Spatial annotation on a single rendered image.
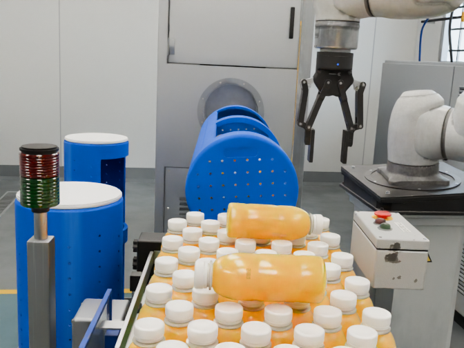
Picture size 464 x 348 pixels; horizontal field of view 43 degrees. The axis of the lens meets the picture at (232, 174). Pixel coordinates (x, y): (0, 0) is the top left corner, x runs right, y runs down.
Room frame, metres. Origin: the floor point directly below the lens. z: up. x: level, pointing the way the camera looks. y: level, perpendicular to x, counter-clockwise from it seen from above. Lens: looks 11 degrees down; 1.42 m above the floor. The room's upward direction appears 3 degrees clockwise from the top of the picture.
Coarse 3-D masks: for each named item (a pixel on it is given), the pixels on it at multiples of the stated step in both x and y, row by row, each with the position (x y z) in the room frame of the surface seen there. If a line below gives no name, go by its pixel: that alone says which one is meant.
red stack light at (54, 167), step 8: (24, 160) 0.92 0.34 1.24; (32, 160) 0.92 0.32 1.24; (40, 160) 0.92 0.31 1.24; (48, 160) 0.93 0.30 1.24; (56, 160) 0.94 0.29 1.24; (24, 168) 0.92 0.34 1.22; (32, 168) 0.92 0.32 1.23; (40, 168) 0.92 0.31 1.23; (48, 168) 0.93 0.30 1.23; (56, 168) 0.94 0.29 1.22; (24, 176) 0.92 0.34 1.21; (32, 176) 0.92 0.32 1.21; (40, 176) 0.92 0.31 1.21; (48, 176) 0.93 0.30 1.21; (56, 176) 0.94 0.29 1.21
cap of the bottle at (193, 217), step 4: (188, 212) 1.23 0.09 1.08; (192, 212) 1.23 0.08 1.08; (196, 212) 1.23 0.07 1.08; (200, 212) 1.23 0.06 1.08; (188, 216) 1.21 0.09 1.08; (192, 216) 1.20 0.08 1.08; (196, 216) 1.20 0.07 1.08; (200, 216) 1.21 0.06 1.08; (188, 220) 1.21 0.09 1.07; (192, 220) 1.20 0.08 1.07; (196, 220) 1.20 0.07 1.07; (200, 220) 1.21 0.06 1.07
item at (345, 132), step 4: (344, 132) 1.23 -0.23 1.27; (348, 132) 1.21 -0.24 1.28; (344, 136) 1.22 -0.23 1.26; (348, 136) 1.21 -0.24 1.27; (344, 140) 1.22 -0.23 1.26; (348, 140) 1.21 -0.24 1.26; (344, 144) 1.22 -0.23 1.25; (344, 148) 1.21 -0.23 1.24; (344, 152) 1.21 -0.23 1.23; (340, 156) 1.24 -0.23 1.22; (344, 156) 1.21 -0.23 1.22; (340, 160) 1.24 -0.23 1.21; (344, 160) 1.21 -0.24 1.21
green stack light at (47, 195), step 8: (24, 184) 0.92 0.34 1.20; (32, 184) 0.92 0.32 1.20; (40, 184) 0.92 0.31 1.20; (48, 184) 0.93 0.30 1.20; (56, 184) 0.94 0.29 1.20; (24, 192) 0.92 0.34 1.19; (32, 192) 0.92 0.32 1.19; (40, 192) 0.92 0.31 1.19; (48, 192) 0.93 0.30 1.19; (56, 192) 0.94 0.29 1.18; (24, 200) 0.92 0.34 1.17; (32, 200) 0.92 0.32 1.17; (40, 200) 0.92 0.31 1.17; (48, 200) 0.93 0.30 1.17; (56, 200) 0.94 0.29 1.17; (32, 208) 0.92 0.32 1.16; (40, 208) 0.92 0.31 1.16
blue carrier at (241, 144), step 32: (224, 128) 2.28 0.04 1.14; (256, 128) 2.28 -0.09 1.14; (192, 160) 1.49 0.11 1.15; (224, 160) 1.41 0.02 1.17; (256, 160) 1.42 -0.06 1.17; (288, 160) 1.42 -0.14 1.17; (192, 192) 1.41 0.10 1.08; (224, 192) 1.41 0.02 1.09; (256, 192) 1.42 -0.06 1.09; (288, 192) 1.42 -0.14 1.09
